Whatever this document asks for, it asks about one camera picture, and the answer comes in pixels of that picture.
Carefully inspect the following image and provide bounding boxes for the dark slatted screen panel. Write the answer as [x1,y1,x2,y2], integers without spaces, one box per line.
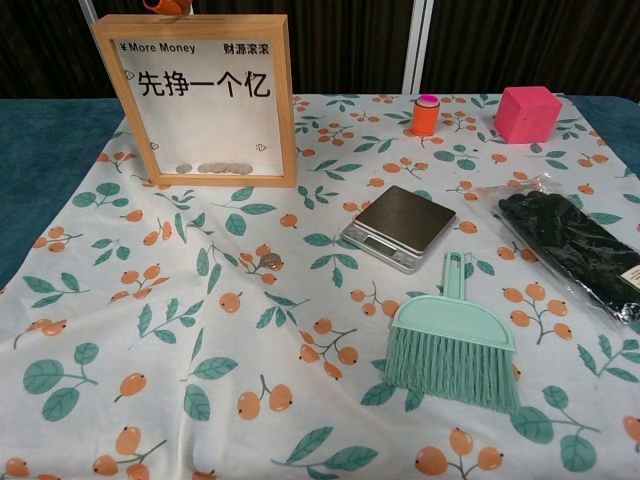
[0,0,166,100]
[422,0,640,97]
[192,0,412,97]

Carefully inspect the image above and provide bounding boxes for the silver digital pocket scale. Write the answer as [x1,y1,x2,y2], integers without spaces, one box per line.
[340,184,458,274]

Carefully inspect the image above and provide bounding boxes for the mint green hand brush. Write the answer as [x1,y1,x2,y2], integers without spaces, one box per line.
[382,249,524,415]

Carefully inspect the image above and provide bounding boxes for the teal velvet table cover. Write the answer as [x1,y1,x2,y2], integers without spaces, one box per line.
[0,94,640,291]

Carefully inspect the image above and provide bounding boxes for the floral leaf berry tablecloth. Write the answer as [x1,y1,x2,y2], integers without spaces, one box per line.
[0,93,640,480]

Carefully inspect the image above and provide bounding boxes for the black gloves in plastic bag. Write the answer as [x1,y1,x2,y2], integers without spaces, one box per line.
[474,173,640,326]

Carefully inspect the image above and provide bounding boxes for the wooden coin box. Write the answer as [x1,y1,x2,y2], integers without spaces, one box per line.
[90,13,299,189]

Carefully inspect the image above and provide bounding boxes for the orange cylinder pink cap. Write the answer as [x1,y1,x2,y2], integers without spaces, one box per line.
[410,93,442,136]

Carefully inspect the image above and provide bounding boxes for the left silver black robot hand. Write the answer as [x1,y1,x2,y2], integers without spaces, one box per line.
[142,0,196,19]

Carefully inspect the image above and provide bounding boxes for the white screen frame post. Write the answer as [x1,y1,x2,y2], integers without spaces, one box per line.
[403,0,434,95]

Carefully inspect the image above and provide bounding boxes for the pink foam cube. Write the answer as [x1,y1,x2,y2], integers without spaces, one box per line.
[494,85,565,145]

